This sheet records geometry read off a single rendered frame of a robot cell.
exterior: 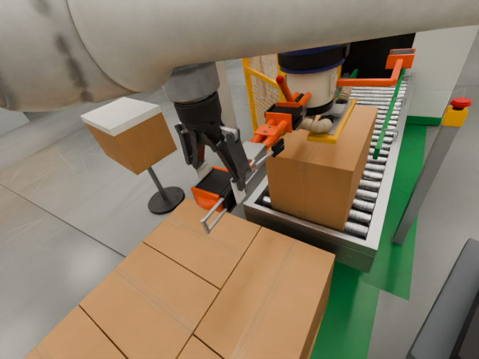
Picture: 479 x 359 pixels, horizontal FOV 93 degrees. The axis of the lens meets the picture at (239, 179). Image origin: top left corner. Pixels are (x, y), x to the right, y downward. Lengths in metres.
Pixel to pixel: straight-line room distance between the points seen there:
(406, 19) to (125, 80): 0.21
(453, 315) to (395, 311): 0.81
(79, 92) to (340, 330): 1.61
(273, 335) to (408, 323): 0.92
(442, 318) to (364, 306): 0.81
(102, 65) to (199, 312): 1.06
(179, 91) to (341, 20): 0.23
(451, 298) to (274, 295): 0.59
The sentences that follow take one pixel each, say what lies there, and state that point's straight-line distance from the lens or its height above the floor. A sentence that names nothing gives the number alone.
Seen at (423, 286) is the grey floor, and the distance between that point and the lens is 1.90.
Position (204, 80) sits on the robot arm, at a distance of 0.35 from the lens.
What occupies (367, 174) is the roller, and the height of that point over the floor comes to 0.54.
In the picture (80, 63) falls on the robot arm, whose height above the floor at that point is 1.55.
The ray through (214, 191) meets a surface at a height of 1.27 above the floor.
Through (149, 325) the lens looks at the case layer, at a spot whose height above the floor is 0.54.
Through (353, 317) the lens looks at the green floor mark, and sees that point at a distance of 1.69.
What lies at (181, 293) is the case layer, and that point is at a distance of 1.22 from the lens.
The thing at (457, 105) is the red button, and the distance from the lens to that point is 1.38.
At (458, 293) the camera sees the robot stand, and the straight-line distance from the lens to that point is 1.02.
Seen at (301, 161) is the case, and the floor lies 0.95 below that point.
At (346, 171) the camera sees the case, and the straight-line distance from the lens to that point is 1.01.
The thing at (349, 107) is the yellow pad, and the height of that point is 1.14.
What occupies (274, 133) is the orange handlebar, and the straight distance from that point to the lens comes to 0.63.
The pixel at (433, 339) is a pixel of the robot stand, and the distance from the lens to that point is 0.93.
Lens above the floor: 1.57
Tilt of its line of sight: 39 degrees down
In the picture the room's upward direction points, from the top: 13 degrees counter-clockwise
